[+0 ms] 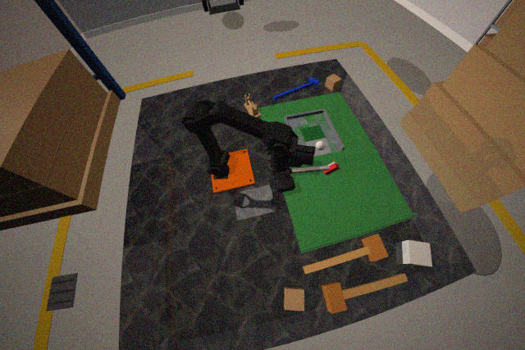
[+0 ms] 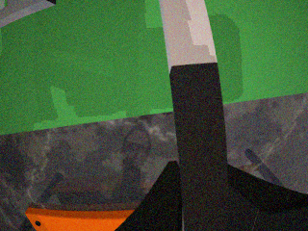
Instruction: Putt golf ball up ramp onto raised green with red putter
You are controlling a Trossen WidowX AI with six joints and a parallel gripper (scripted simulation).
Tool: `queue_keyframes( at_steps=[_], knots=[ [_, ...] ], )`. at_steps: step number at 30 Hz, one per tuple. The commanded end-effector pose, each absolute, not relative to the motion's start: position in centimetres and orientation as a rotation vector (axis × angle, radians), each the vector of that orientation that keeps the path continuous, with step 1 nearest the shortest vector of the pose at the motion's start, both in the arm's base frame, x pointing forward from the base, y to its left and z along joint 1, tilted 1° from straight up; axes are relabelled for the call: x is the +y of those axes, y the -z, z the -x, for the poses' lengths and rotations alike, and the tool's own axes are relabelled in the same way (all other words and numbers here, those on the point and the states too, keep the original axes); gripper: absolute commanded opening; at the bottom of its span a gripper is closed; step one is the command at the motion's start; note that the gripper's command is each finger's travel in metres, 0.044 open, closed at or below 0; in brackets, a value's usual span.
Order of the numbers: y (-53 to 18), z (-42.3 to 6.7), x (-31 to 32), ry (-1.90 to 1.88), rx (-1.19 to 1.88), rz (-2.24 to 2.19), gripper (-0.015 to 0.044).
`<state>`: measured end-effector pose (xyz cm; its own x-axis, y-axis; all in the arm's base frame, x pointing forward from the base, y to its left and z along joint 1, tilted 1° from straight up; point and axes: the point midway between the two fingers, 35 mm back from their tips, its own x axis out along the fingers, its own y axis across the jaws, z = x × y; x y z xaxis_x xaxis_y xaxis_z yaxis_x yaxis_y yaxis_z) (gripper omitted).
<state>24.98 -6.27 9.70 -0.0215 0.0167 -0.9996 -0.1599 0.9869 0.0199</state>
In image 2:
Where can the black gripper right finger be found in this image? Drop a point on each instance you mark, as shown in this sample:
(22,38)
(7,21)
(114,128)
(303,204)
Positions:
(257,205)

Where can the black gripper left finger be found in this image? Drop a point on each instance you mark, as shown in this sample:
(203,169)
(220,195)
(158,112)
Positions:
(161,209)

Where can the green putting mat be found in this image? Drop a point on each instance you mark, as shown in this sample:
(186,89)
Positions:
(86,60)

